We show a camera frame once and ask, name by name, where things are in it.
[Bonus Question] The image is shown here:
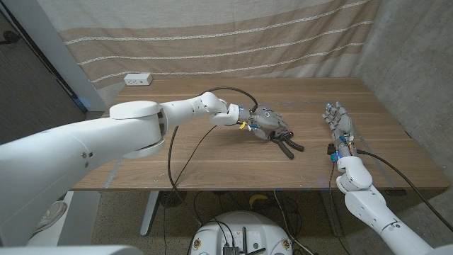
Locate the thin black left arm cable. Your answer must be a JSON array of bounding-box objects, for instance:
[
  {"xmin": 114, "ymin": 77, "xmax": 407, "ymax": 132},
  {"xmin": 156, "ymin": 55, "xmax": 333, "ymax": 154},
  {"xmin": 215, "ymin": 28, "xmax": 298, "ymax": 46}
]
[{"xmin": 172, "ymin": 125, "xmax": 218, "ymax": 188}]

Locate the beige striped backdrop cloth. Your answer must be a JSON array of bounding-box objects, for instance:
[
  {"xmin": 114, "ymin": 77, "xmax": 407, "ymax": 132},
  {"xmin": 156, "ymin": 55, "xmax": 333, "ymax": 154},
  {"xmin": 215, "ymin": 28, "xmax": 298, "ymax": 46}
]
[{"xmin": 37, "ymin": 0, "xmax": 383, "ymax": 106}]

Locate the grey table leg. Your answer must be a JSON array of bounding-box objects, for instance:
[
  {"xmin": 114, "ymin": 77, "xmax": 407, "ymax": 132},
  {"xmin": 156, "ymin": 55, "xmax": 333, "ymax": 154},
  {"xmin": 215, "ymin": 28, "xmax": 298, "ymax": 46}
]
[
  {"xmin": 139, "ymin": 190, "xmax": 161, "ymax": 237},
  {"xmin": 320, "ymin": 189, "xmax": 344, "ymax": 237}
]

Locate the white floor cable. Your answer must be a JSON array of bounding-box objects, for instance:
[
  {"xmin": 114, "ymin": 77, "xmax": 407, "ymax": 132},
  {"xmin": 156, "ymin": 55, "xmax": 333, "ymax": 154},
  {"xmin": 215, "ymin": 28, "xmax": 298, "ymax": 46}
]
[{"xmin": 273, "ymin": 190, "xmax": 314, "ymax": 255}]

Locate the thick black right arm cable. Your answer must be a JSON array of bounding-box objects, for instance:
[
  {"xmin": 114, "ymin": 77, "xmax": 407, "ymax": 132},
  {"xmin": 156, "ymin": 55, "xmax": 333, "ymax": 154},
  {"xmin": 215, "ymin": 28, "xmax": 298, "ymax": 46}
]
[{"xmin": 356, "ymin": 149, "xmax": 453, "ymax": 233}]

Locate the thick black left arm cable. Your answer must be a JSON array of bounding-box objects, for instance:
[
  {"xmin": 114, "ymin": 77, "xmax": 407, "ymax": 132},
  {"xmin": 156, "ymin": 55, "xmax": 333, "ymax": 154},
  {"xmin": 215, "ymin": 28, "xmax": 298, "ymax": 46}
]
[{"xmin": 167, "ymin": 86, "xmax": 258, "ymax": 199}]

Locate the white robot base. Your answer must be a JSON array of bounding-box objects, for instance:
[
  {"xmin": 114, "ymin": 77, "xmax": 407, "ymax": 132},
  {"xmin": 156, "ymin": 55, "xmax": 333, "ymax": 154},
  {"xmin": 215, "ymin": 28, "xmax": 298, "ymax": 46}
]
[{"xmin": 190, "ymin": 210, "xmax": 294, "ymax": 255}]

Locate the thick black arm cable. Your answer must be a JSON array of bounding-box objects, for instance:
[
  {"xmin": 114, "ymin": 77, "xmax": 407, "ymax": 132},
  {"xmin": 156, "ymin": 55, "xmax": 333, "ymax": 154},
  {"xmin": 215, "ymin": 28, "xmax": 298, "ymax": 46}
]
[
  {"xmin": 167, "ymin": 86, "xmax": 258, "ymax": 199},
  {"xmin": 356, "ymin": 149, "xmax": 453, "ymax": 233}
]

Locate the black hand grip exerciser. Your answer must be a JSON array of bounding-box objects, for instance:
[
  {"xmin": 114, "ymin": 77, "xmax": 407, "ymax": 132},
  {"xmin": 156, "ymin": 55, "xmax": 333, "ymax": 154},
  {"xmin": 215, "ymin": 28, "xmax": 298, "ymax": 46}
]
[{"xmin": 270, "ymin": 130, "xmax": 305, "ymax": 160}]

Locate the white door frame post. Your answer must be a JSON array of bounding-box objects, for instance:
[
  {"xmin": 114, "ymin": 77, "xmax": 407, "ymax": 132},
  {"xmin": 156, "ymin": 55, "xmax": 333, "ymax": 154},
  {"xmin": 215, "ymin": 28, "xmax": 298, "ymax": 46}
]
[{"xmin": 1, "ymin": 0, "xmax": 107, "ymax": 113}]

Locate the white sneaker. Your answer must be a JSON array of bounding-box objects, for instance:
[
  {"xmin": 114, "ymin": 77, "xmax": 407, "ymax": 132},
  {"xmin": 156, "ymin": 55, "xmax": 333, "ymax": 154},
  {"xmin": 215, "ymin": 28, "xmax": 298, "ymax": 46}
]
[{"xmin": 33, "ymin": 200, "xmax": 67, "ymax": 234}]

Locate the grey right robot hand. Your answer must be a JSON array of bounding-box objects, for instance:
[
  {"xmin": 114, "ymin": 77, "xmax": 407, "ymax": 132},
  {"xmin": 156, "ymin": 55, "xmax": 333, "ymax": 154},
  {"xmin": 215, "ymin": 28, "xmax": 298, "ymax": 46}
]
[{"xmin": 321, "ymin": 101, "xmax": 355, "ymax": 146}]

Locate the white power strip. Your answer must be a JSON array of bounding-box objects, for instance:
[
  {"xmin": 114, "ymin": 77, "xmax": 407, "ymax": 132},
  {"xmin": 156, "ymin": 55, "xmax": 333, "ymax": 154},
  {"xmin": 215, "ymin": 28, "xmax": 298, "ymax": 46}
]
[{"xmin": 123, "ymin": 72, "xmax": 154, "ymax": 86}]

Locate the black round floor fan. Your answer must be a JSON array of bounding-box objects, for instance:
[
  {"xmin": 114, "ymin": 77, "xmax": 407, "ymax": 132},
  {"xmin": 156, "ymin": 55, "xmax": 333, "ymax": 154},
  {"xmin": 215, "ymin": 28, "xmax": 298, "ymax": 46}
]
[{"xmin": 159, "ymin": 190, "xmax": 188, "ymax": 208}]

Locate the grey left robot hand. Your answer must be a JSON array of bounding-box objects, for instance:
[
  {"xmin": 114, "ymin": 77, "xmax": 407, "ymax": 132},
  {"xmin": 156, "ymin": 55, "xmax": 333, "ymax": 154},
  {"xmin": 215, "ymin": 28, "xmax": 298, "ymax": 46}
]
[{"xmin": 247, "ymin": 105, "xmax": 289, "ymax": 141}]

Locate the yellow banana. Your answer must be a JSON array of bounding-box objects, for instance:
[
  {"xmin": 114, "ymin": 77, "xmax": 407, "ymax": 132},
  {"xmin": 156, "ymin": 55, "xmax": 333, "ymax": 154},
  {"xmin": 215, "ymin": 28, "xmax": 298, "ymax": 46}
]
[{"xmin": 248, "ymin": 193, "xmax": 269, "ymax": 209}]

